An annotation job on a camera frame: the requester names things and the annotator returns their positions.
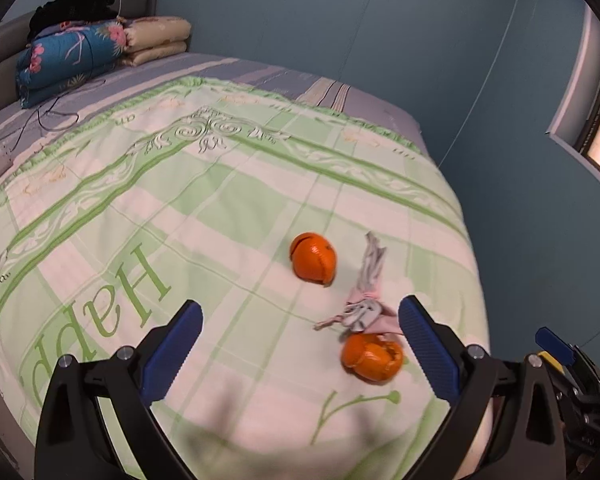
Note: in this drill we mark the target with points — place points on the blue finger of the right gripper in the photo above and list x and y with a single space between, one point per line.
560 350

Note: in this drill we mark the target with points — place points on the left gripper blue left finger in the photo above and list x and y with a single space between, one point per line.
164 350

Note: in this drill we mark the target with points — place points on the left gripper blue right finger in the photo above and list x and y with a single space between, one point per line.
436 348

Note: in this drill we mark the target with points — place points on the orange peel piece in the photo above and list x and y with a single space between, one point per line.
313 258
372 357

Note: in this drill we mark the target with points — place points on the pink white wrapper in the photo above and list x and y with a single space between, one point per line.
364 311

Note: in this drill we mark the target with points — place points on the green floral quilt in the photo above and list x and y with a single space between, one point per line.
262 395

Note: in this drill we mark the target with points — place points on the blue floral folded blanket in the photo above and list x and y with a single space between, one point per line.
62 59

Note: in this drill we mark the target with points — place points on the beige folded blanket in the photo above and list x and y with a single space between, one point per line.
154 37

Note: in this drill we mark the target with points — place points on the grey padded headboard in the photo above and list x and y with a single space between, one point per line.
13 41

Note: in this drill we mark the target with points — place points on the black clothing pile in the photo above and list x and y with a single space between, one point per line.
57 12

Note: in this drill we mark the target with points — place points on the window with white frame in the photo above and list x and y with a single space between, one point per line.
576 123

